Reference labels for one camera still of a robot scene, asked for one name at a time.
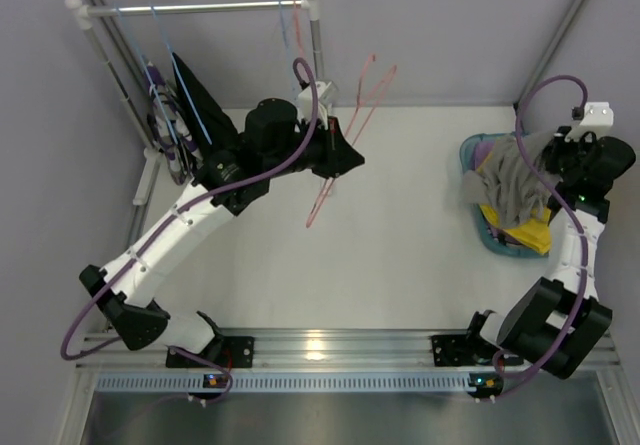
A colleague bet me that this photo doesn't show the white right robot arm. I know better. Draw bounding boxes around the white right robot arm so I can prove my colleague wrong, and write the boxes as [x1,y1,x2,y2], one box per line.
[464,126,636,382]

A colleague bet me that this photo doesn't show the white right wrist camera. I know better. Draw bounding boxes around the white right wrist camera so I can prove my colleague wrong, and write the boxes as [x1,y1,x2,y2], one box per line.
[565,102,614,141]

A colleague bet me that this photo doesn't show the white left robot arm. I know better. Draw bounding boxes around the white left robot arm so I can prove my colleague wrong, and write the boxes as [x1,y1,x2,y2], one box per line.
[80,99,365,355]

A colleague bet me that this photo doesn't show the white clothes rack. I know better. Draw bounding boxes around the white clothes rack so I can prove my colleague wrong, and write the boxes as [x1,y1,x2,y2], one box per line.
[63,0,337,206]

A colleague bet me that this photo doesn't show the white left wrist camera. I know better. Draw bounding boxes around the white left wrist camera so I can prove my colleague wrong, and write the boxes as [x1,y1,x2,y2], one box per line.
[296,80,339,121]

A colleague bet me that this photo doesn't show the yellow garment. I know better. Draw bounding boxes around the yellow garment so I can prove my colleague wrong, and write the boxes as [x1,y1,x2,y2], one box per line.
[479,205,552,255]

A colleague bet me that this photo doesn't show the black garment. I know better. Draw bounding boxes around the black garment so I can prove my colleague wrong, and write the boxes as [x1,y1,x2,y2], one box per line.
[172,53,240,160]

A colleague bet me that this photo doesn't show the teal transparent plastic basin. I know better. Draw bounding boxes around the teal transparent plastic basin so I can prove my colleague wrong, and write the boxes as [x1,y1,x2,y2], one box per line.
[459,133,548,259]

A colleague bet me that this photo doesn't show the pink wire hanger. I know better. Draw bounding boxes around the pink wire hanger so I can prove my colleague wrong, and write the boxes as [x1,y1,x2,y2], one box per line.
[292,4,306,58]
[305,53,397,229]

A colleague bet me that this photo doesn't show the grey beige garment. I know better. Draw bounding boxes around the grey beige garment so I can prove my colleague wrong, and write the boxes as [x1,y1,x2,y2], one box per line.
[462,132,557,229]

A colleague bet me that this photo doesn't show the purple white patterned garment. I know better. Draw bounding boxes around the purple white patterned garment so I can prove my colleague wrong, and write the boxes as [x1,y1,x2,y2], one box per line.
[144,58,203,185]

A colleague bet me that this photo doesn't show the blue wire hanger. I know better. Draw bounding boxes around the blue wire hanger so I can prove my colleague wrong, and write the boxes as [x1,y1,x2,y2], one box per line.
[278,0,298,102]
[115,7,182,148]
[149,4,214,145]

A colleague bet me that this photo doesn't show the aluminium mounting rail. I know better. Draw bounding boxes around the aluminium mounting rail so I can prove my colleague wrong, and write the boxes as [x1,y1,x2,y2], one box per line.
[74,327,621,396]

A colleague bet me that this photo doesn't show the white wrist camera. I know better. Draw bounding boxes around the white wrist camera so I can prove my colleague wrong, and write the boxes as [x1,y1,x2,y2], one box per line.
[296,80,339,121]
[565,102,614,141]

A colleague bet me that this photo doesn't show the purple trousers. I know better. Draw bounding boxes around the purple trousers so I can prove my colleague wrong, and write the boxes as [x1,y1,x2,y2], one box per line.
[473,137,520,249]

